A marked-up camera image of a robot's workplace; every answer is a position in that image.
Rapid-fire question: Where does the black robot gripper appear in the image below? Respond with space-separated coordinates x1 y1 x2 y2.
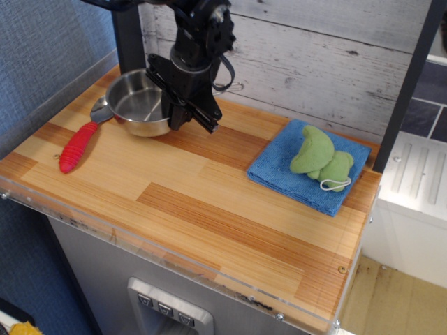
146 54 222 133

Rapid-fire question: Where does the stainless steel pan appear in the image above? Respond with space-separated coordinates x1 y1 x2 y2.
105 68 244 138

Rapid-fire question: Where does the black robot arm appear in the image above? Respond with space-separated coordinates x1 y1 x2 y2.
146 1 236 133

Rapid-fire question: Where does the green plush toy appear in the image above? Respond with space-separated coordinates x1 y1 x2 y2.
289 125 354 192

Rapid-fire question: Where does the clear acrylic table edge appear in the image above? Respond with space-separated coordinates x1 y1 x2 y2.
1 178 345 334

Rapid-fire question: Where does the silver dispenser button panel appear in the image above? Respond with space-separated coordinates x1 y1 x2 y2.
127 277 214 334

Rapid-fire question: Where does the white side cabinet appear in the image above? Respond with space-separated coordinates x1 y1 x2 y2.
362 132 446 287

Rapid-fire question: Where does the yellow black object at corner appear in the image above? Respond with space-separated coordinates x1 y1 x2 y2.
1 299 43 335

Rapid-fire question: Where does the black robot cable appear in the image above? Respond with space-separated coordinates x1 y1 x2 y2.
212 57 235 92

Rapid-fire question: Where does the red handled metal spoon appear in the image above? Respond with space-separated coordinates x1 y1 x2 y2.
59 96 113 173

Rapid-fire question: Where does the dark left support post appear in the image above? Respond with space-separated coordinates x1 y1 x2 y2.
112 7 146 74

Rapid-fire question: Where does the dark support post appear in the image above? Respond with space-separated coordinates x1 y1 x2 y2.
112 7 146 74
372 0 446 173

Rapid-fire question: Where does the dark right support post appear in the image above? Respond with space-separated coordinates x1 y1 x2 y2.
372 0 446 173

